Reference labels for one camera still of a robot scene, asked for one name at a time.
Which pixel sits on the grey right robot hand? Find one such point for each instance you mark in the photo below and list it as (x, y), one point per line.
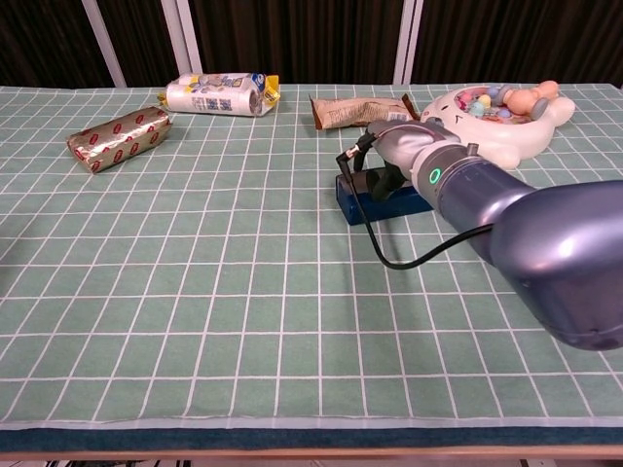
(409, 141)

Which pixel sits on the blue glasses case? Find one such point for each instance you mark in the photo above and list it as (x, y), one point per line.
(389, 209)

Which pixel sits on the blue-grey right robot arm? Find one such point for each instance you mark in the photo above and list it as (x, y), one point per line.
(535, 233)

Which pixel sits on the brown snack wrapper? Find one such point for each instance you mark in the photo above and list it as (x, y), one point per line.
(350, 112)

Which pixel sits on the peach plastic toy piece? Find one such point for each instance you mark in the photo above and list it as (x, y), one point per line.
(521, 99)

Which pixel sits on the white bag rolls pack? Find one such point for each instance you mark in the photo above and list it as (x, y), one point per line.
(209, 97)

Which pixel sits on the green checked tablecloth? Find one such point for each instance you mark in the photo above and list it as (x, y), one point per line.
(194, 292)

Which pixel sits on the gold foil block red logos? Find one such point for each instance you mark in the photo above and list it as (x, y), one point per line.
(119, 141)

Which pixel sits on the white metal frame post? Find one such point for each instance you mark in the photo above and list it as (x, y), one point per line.
(104, 44)
(408, 44)
(182, 39)

